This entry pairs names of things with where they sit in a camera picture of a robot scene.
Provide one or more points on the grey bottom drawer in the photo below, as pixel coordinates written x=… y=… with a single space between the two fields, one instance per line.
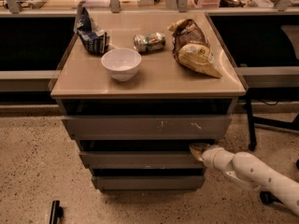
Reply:
x=147 y=182

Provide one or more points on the grey drawer cabinet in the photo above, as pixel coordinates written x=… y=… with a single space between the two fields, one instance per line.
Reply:
x=161 y=87

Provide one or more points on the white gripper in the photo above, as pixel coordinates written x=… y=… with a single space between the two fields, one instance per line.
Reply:
x=208 y=157

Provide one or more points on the black object on floor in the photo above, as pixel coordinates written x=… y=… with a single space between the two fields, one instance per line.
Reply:
x=56 y=212

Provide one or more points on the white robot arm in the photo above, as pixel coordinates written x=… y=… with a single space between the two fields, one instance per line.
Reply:
x=248 y=172

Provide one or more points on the crushed silver soda can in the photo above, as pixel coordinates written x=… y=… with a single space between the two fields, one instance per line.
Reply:
x=149 y=43

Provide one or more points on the black table leg with caster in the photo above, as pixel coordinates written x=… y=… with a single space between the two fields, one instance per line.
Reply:
x=252 y=135

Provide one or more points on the black chair base leg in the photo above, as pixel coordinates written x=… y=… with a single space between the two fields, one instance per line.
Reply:
x=267 y=197

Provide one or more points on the brown chip bag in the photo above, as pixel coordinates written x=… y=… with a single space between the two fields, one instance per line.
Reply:
x=191 y=48

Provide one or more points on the grey top drawer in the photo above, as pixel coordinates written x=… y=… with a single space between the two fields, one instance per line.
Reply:
x=186 y=127

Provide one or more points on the blue crumpled chip bag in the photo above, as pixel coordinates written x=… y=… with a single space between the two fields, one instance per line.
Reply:
x=94 y=39

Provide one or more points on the grey drawer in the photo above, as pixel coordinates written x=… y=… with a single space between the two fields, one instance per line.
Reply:
x=186 y=127
x=147 y=182
x=139 y=160

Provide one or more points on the white bowl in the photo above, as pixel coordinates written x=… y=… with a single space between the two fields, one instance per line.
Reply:
x=121 y=64

